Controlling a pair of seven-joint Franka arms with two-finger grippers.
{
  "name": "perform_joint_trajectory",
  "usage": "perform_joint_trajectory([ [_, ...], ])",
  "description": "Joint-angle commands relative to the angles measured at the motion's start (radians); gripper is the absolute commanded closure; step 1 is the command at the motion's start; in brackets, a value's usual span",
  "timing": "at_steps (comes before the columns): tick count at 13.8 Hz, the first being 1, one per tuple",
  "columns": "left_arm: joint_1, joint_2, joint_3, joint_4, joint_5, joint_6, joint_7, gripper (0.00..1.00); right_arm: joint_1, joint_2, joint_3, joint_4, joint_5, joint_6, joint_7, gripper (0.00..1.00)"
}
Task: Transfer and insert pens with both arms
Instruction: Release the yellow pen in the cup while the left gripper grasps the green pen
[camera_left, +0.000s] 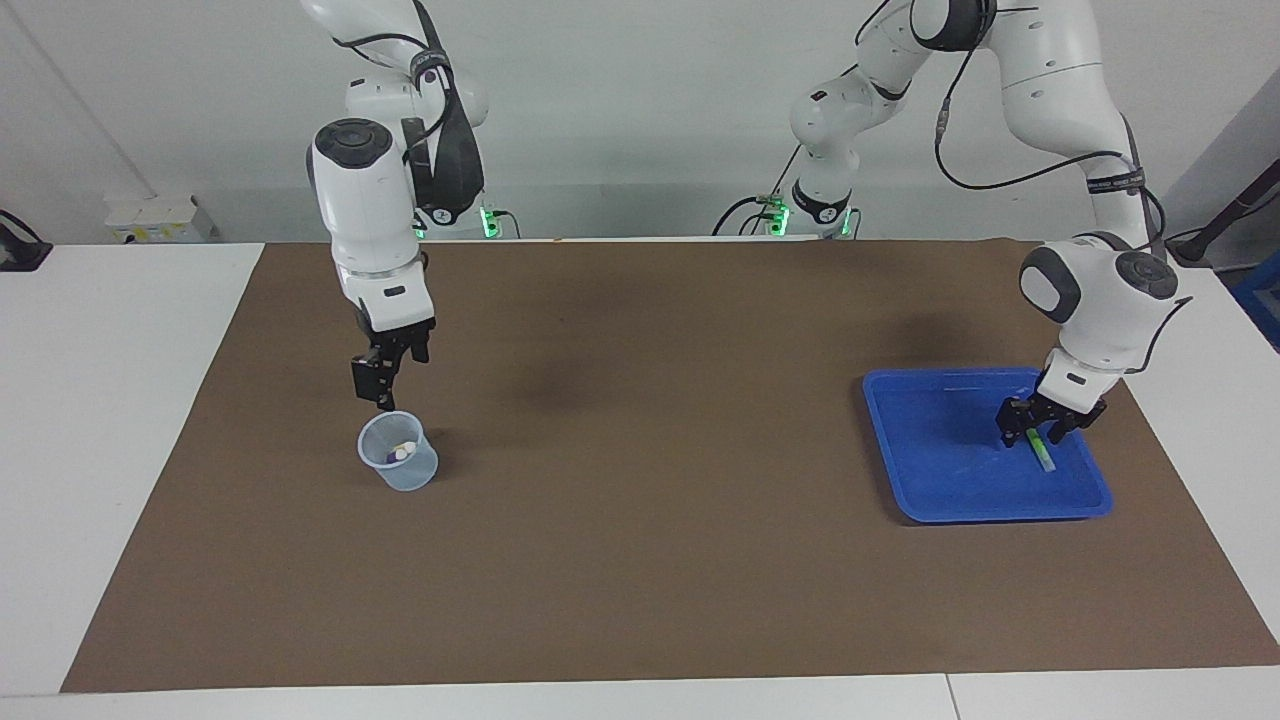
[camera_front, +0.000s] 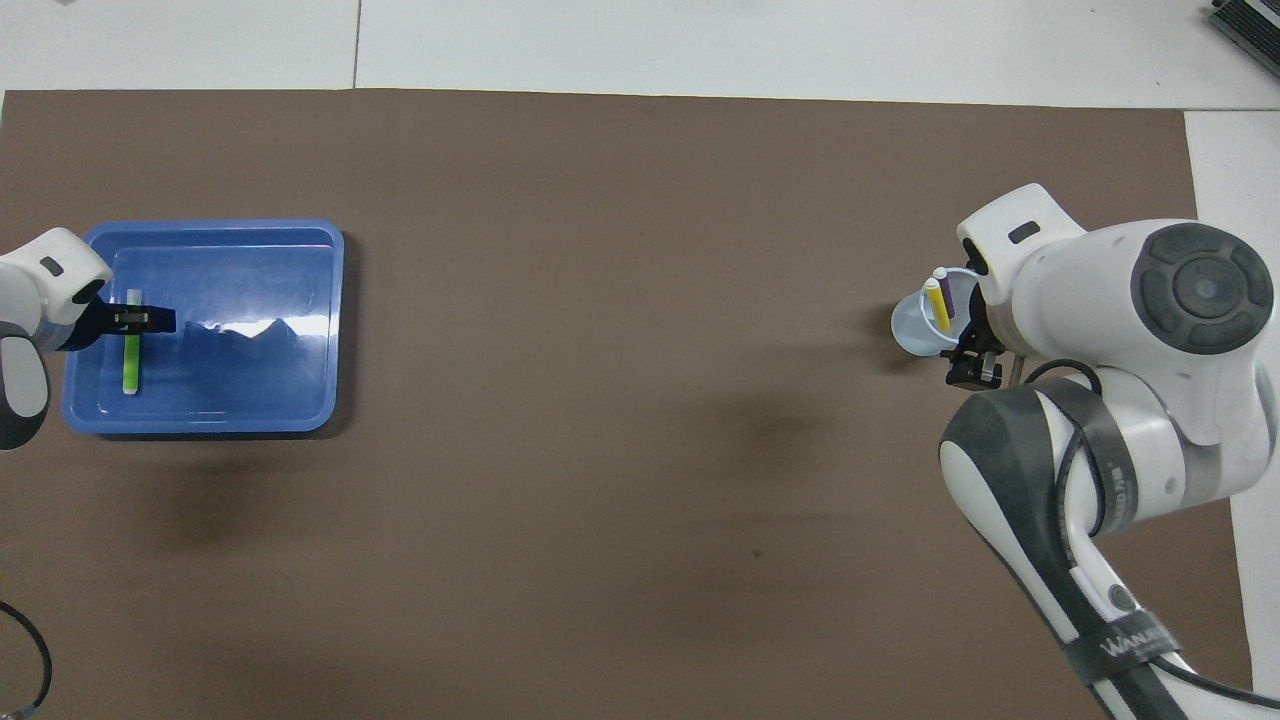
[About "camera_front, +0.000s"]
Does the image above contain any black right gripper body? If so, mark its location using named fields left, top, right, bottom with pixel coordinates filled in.
left=954, top=289, right=992, bottom=352

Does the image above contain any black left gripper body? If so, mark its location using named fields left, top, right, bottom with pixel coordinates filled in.
left=59, top=298, right=117, bottom=352

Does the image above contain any green marker pen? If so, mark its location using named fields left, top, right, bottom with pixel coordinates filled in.
left=122, top=289, right=143, bottom=396

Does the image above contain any translucent plastic cup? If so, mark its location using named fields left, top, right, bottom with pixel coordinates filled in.
left=891, top=267, right=987, bottom=358

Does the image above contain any blue plastic tray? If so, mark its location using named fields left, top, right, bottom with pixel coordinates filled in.
left=62, top=219, right=346, bottom=436

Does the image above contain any brown table mat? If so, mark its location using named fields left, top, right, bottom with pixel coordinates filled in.
left=0, top=88, right=1257, bottom=720

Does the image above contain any grey ribbed device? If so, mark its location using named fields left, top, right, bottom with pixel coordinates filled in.
left=1208, top=0, right=1280, bottom=77

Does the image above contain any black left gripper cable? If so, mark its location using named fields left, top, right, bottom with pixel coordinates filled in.
left=0, top=600, right=54, bottom=714

